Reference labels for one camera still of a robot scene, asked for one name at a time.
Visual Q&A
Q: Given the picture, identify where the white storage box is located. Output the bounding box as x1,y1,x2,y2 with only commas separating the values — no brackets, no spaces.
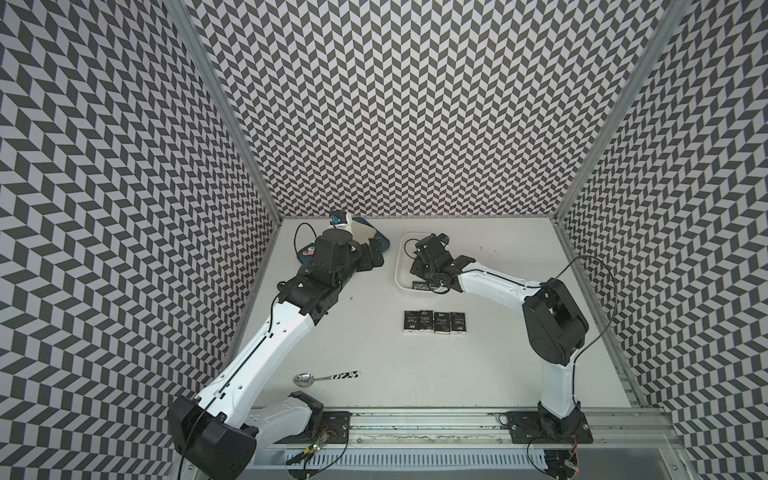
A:
394,232,447,297

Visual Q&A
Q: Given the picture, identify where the black tissue pack two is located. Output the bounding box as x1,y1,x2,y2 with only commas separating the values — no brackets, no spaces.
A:
418,310,434,332

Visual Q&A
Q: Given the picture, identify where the black tissue pack three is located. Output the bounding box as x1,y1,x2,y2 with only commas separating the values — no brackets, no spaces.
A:
433,311,452,334

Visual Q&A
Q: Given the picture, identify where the black tissue pack one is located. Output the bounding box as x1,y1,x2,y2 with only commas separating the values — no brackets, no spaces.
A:
403,310,420,333

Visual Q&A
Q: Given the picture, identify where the black tissue pack four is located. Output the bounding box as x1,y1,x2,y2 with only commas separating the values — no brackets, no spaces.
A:
450,312,467,334

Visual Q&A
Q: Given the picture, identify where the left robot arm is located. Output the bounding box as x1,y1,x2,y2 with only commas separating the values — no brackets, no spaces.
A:
168,227,386,479

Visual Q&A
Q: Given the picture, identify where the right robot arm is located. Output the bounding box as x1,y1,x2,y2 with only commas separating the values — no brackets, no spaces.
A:
410,234,589,443

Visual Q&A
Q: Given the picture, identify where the black tissue pack five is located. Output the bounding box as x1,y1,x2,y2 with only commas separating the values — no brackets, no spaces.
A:
411,281,430,292

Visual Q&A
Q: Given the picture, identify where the beige folded cloth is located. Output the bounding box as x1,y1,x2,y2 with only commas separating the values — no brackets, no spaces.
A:
350,217,378,244

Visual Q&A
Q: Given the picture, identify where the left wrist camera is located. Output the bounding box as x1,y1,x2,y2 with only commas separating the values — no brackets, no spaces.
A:
329,210,352,232

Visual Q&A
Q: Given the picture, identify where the spoon with patterned handle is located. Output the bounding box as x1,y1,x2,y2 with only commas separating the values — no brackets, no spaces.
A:
293,370,360,388

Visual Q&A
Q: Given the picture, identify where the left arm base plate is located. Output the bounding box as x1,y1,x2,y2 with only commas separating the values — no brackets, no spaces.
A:
277,411,352,445

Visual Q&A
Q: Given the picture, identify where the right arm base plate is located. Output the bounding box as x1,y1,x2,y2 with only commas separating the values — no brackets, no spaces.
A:
502,408,594,445

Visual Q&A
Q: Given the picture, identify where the aluminium front rail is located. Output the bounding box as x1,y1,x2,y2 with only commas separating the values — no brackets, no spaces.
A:
324,407,683,449

